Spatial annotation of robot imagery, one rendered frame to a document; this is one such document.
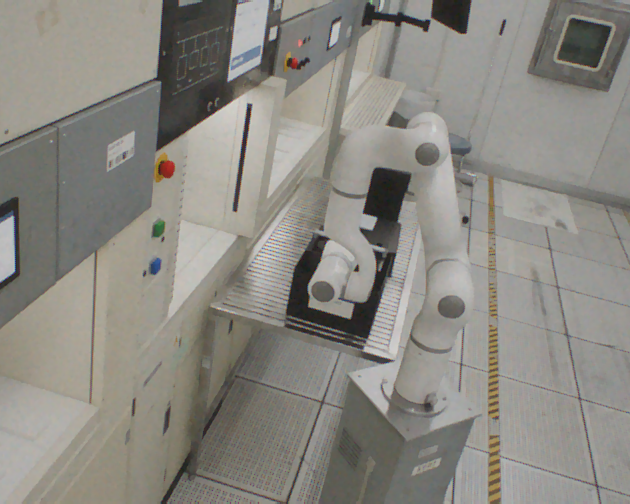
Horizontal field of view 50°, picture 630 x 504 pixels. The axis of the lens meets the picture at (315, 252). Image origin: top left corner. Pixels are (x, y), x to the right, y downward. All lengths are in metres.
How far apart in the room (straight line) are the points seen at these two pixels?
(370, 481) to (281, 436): 0.89
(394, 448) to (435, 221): 0.63
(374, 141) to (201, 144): 0.84
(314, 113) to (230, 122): 1.49
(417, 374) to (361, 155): 0.62
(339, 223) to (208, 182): 0.75
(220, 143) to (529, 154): 4.46
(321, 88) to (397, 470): 2.24
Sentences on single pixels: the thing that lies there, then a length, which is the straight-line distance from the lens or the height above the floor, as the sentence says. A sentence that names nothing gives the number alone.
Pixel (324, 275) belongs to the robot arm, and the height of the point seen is 1.10.
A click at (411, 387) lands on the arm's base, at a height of 0.82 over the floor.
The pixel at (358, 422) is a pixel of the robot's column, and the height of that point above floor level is 0.65.
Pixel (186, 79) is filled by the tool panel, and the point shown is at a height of 1.53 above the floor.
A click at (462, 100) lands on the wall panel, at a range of 6.25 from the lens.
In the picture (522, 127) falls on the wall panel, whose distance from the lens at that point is 6.31.
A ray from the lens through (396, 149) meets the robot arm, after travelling 1.54.
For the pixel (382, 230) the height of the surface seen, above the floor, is 0.86.
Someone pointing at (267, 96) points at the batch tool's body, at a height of 1.37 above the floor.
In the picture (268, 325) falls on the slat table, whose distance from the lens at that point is 2.09.
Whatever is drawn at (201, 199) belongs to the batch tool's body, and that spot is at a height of 0.96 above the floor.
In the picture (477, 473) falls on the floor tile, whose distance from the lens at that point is 2.97.
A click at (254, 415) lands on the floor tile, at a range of 2.90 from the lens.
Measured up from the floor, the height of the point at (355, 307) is 0.86.
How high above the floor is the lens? 1.93
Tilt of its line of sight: 27 degrees down
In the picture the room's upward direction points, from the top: 12 degrees clockwise
